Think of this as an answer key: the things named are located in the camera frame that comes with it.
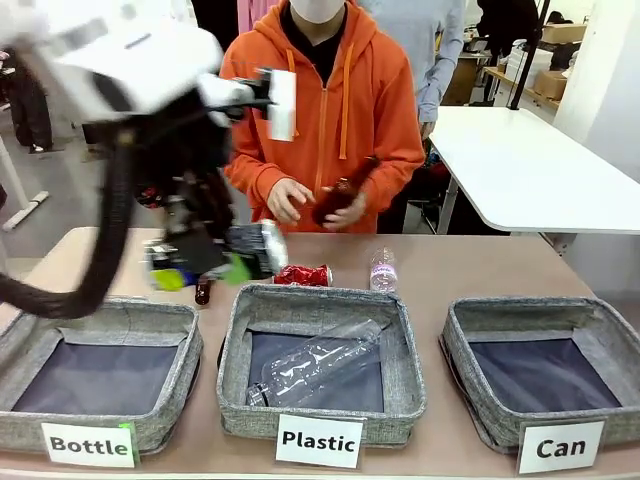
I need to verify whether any cardboard box on shelf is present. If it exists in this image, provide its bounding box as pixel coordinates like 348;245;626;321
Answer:
532;69;569;99

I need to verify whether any small cardboard box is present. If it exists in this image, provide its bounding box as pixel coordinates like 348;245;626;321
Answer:
542;22;587;45

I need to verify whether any grey fabric basket labelled Bottle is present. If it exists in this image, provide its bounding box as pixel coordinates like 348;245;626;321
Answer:
0;295;205;454

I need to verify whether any small pink-labelled plastic bottle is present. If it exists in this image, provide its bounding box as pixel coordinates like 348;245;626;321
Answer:
368;244;400;293

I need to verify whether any bystander in light-blue shirt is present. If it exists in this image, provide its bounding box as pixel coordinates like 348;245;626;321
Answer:
357;0;466;141

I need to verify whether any black upright pole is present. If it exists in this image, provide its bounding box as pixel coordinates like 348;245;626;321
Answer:
507;0;551;111

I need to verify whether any grey fabric basket labelled Can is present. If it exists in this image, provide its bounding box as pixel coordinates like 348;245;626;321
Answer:
439;297;640;454

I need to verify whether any bystander in dark trousers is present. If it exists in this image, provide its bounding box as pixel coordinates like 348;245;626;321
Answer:
0;49;54;154

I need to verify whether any white table leg foot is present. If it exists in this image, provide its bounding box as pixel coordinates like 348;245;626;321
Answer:
0;134;50;232

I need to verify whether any bystander in black clothes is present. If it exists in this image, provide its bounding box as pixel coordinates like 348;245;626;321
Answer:
474;0;544;57

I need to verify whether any person's left hand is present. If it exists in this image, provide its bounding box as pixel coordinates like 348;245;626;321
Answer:
321;191;370;232

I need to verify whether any person's left forearm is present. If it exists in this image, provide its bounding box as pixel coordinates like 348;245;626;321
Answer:
357;142;426;214

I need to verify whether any white side table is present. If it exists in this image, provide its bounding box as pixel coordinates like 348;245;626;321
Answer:
428;105;640;236

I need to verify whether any large clear plastic bottle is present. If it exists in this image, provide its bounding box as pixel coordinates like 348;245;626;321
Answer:
244;318;384;407

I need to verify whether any person's right hand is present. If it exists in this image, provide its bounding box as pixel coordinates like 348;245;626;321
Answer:
265;178;317;225

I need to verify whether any white Bottle label card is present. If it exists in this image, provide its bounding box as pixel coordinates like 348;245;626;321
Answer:
40;421;139;470

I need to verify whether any dark silver-ended drink can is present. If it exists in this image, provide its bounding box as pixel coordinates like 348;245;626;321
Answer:
227;218;290;277

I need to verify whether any person in orange hoodie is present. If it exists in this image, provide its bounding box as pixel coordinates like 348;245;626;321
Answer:
218;0;426;235

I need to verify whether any pink hanging garment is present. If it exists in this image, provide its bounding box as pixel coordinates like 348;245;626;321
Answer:
235;0;271;36

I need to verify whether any white Can label card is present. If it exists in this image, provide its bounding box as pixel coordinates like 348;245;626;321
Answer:
516;419;607;475

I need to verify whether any small brown glass bottle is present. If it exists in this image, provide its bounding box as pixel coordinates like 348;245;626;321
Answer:
193;277;214;308

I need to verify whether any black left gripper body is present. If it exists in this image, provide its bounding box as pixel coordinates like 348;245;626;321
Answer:
160;189;237;277

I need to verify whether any white rectangular camera box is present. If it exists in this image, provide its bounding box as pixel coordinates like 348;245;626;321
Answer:
268;68;297;143

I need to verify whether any large brown cardboard box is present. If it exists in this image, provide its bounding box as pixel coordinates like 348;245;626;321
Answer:
442;54;482;106

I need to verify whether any grey fabric basket labelled Plastic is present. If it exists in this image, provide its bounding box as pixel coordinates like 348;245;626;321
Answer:
216;283;428;449

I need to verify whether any white Plastic label card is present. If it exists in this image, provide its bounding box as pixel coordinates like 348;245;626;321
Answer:
274;413;365;470

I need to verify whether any person's right forearm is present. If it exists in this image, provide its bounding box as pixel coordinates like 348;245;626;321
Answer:
222;147;284;204

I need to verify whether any crushed red can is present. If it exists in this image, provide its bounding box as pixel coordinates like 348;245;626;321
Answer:
273;263;334;287

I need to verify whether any white face mask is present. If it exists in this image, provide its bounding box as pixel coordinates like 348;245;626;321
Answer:
289;0;349;24

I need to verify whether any black corrugated cable hose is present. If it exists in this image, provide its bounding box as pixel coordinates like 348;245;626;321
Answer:
0;134;139;321

